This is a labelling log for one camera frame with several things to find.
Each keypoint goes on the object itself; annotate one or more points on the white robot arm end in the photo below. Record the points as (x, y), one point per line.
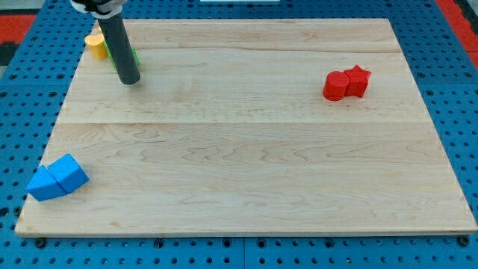
(99, 9)

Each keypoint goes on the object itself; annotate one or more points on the red star block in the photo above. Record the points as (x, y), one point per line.
(359, 80)

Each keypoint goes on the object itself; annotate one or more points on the light wooden board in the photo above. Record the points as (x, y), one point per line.
(227, 133)

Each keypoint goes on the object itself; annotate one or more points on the red cylinder block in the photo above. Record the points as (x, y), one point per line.
(335, 86)

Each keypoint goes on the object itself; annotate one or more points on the green block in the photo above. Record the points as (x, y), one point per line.
(135, 57)

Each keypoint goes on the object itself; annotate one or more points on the grey cylindrical pointer rod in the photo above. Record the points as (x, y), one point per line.
(120, 49)

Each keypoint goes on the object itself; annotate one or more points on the yellow heart block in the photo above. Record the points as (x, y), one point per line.
(95, 44)

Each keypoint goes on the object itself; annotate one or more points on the blue cube block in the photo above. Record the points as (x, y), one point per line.
(68, 173)

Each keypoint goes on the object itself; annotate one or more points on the blue triangle block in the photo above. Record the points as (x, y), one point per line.
(43, 186)

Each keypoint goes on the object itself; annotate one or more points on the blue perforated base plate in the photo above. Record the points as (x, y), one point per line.
(37, 79)

